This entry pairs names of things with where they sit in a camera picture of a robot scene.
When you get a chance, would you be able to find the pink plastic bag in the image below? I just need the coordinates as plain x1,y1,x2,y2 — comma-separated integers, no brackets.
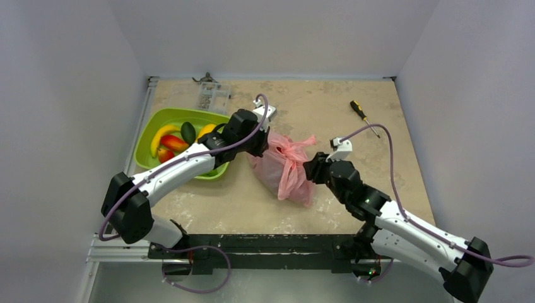
246,133,316,207

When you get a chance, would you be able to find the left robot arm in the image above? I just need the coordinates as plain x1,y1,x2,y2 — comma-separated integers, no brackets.
101,105,277,258

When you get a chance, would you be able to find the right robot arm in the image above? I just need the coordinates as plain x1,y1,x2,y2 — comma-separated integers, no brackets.
303,152,493,302

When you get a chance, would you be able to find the yellow fake mango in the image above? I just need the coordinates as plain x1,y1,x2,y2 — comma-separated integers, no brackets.
196,124,217,141

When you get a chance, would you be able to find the dark green fake avocado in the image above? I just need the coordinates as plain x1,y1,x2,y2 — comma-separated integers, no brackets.
180,122,197,145

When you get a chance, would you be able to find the green fake apple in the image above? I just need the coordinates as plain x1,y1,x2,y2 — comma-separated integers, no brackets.
203,167,222,179

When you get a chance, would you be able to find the red orange fake mango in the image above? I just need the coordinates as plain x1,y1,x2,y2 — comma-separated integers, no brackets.
160,134,189,153

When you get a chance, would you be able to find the yellow fake banana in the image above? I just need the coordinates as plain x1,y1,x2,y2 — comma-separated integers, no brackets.
150,124,180,158

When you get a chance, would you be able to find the clear plastic screw box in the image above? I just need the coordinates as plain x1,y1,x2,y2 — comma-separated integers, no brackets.
175,81,232,114

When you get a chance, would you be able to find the dark metal clamp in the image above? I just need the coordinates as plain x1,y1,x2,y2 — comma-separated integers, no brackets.
191,72,218,84

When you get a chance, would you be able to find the black yellow screwdriver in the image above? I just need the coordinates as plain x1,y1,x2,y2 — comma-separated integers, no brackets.
350,100,380,138

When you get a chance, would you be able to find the green plastic tray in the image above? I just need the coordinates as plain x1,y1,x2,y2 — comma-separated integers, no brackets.
131,108,230,181

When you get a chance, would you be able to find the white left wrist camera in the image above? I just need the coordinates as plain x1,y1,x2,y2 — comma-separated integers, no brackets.
252,100,277,123

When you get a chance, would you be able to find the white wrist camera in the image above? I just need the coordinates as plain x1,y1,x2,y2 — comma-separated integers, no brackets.
327,137,353,161
252,100,277,123

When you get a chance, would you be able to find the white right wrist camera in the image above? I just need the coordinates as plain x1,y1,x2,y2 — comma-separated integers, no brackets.
327,137,353,161

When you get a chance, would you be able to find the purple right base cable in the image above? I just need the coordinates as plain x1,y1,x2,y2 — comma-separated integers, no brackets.
357,257,394,285

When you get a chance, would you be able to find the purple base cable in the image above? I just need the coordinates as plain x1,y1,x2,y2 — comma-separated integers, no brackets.
357,257,394,285
161,244,233,294

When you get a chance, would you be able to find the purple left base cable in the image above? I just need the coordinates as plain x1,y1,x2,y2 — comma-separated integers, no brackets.
161,244,233,294

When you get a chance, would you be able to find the aluminium frame rail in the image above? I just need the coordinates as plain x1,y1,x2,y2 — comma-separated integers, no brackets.
74,76,160,302

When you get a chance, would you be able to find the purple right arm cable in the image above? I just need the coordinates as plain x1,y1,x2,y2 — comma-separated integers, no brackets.
339,123,535,268

